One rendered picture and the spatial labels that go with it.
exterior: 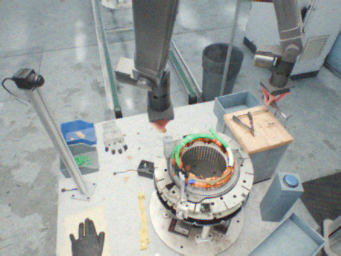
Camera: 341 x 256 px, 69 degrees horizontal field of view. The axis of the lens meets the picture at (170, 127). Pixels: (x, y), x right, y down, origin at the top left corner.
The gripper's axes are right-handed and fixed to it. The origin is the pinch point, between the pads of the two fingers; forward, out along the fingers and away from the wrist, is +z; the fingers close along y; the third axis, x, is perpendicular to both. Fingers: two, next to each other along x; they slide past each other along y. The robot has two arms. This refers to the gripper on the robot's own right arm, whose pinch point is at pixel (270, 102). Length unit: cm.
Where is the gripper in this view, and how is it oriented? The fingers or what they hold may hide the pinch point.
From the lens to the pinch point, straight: 100.0
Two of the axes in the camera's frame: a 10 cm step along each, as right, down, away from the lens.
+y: -9.5, 2.5, -2.0
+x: 3.2, 7.0, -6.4
